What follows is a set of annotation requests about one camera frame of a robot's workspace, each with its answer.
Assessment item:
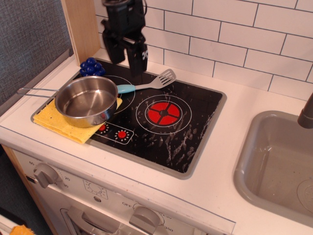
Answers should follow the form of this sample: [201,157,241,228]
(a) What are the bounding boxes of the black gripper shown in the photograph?
[101,0,148,75]

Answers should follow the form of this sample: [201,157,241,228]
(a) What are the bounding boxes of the grey oven knob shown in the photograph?
[34,163,59,188]
[129,207,161,235]

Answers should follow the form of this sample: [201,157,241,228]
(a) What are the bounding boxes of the orange object bottom left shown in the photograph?
[10,225,35,235]

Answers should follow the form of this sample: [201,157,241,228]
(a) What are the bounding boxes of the grey sink basin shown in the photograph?
[234,111,313,227]

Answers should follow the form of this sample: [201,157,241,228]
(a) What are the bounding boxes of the grey left oven knob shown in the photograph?
[34,163,59,188]

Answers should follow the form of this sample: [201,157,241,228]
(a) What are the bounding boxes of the grey oven door handle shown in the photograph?
[66,205,137,235]

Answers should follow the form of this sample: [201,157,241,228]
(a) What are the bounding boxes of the yellow folded cloth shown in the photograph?
[33,97,123,144]

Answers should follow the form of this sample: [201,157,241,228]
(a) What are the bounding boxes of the blue handled grey spatula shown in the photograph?
[117,69,177,94]

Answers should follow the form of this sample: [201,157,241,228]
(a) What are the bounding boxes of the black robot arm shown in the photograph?
[101,0,148,76]

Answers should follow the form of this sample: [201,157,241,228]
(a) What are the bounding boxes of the grey faucet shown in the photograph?
[297,94,313,129]

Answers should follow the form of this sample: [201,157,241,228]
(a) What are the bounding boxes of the stainless steel pot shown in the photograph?
[17,76,118,128]

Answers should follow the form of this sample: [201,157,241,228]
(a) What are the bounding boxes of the grey right oven knob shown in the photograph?
[129,207,161,235]

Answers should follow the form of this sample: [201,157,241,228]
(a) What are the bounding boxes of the blue toy grapes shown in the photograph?
[80,57,106,76]

